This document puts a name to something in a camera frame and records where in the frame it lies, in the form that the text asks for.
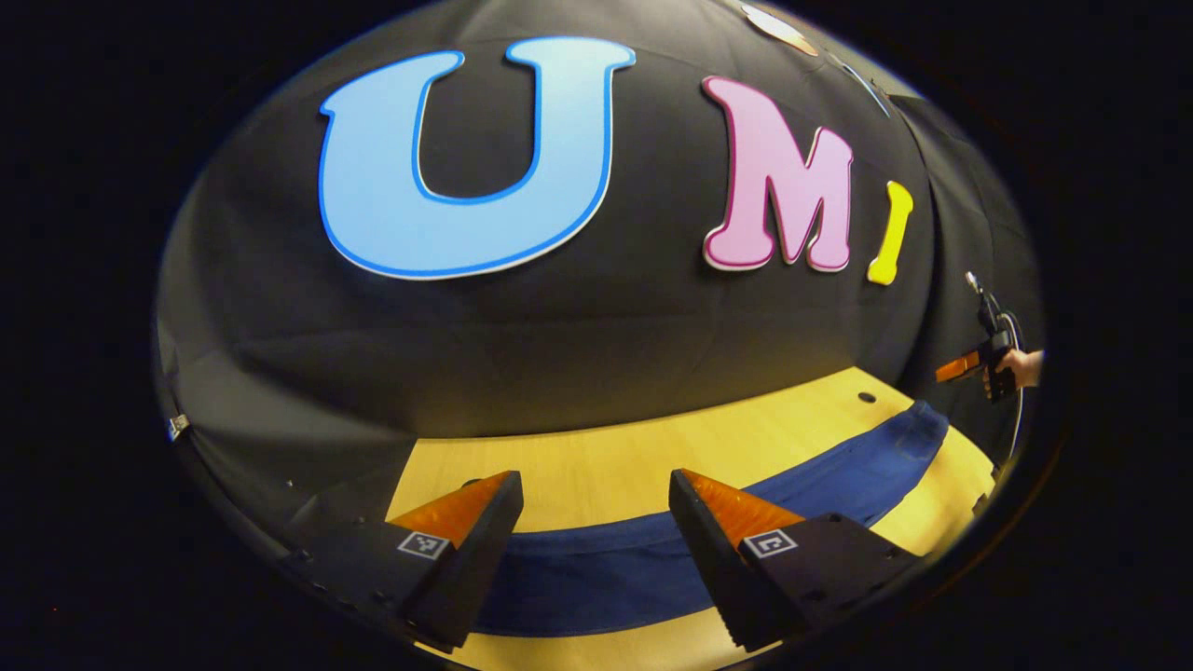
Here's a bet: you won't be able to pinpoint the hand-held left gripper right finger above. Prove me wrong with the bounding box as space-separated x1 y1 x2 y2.
668 468 924 653

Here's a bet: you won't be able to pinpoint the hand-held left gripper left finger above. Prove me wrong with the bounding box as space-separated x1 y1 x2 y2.
280 470 525 653

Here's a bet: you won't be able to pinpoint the blue denim jeans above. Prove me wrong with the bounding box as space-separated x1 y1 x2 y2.
471 401 950 638

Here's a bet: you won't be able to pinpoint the black backdrop cloth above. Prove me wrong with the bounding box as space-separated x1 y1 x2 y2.
154 0 1043 551

